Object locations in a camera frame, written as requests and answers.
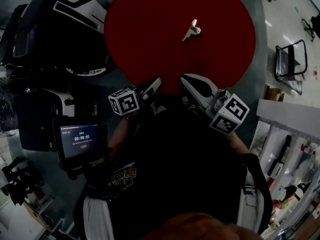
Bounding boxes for white and black machine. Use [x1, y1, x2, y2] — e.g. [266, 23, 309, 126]
[51, 0, 115, 78]

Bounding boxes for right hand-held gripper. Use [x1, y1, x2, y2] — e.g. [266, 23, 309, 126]
[179, 75, 250, 136]

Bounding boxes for round red table mat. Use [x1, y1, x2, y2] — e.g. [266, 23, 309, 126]
[103, 0, 257, 95]

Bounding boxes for black plastic-wrapped bundle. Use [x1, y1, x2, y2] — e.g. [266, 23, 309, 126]
[0, 76, 21, 138]

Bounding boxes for white shelf unit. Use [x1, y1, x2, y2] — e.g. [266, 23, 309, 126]
[249, 98, 320, 240]

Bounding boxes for small black bag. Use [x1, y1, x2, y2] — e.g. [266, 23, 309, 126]
[0, 3, 28, 65]

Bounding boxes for tan cardboard box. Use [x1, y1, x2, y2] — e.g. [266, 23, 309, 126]
[22, 198, 64, 235]

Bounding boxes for black tripod equipment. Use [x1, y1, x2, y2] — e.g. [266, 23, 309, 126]
[0, 156, 46, 206]

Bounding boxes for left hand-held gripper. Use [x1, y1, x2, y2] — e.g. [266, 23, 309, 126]
[108, 76, 162, 116]

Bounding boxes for black platform cart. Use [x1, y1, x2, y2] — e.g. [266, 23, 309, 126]
[274, 39, 308, 95]

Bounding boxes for brown cardboard box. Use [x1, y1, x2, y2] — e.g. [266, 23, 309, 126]
[263, 83, 286, 103]

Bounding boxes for long black tool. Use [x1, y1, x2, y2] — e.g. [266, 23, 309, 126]
[267, 134, 293, 177]

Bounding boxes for person's left forearm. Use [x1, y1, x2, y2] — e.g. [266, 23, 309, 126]
[109, 114, 135, 161]

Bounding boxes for black tablet screen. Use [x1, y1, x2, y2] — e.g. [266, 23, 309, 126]
[55, 123, 108, 172]

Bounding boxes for person's right forearm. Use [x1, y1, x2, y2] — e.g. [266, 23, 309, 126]
[226, 130, 251, 158]

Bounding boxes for large black bag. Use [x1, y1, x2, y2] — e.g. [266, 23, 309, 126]
[11, 0, 69, 60]

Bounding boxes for small red object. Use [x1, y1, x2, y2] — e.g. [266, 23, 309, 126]
[300, 143, 316, 157]

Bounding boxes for black box with white casing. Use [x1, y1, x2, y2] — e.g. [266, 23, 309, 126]
[16, 88, 76, 153]

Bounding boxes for person's torso in black shirt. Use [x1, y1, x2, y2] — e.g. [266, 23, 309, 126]
[74, 103, 273, 240]

